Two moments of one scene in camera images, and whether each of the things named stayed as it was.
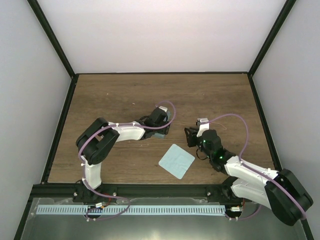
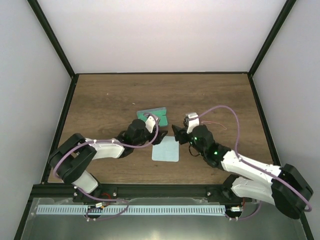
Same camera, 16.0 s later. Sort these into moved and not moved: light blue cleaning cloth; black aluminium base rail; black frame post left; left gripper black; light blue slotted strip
Moved: left gripper black; light blue cleaning cloth
Not moved: light blue slotted strip; black frame post left; black aluminium base rail
